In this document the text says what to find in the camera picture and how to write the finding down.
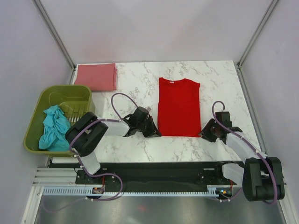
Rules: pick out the teal t shirt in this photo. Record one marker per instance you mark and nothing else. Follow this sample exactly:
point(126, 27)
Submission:
point(55, 127)

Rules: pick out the olive green laundry basket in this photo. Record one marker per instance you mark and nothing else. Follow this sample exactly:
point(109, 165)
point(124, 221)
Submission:
point(73, 100)

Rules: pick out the red t shirt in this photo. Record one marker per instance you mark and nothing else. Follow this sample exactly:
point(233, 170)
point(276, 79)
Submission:
point(179, 108)

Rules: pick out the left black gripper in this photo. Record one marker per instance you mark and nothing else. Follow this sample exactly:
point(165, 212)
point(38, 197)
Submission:
point(153, 130)

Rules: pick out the right aluminium frame post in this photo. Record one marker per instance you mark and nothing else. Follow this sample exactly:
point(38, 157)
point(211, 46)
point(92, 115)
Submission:
point(266, 16)

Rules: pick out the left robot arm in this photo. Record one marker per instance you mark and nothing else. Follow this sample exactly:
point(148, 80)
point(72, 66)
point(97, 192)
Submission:
point(85, 135)

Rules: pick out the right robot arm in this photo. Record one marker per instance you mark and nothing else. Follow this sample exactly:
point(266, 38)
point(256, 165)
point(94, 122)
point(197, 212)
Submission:
point(260, 176)

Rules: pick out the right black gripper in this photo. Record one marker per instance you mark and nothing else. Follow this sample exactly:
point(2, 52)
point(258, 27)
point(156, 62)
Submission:
point(205, 133)

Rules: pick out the left aluminium frame post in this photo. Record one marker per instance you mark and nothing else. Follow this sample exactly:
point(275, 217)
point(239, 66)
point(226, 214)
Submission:
point(53, 31)

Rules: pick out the folded pink t shirt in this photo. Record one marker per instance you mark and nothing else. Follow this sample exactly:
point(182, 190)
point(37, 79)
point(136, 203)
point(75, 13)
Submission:
point(97, 77)

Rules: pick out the aluminium frame post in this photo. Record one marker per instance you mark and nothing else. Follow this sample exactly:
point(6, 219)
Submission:
point(266, 16)
point(53, 31)

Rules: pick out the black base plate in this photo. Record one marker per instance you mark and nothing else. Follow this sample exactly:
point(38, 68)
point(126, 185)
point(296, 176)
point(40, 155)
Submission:
point(155, 176)

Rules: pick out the white slotted cable duct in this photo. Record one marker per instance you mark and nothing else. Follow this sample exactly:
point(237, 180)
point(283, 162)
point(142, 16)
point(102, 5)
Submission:
point(211, 191)

